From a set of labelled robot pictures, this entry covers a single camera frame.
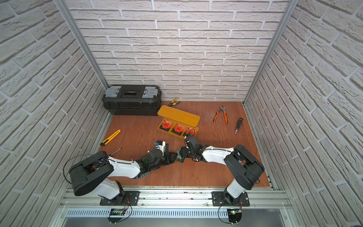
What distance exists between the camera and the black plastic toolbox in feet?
3.26

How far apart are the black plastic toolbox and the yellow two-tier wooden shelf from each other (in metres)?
0.07

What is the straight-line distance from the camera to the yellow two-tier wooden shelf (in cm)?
92
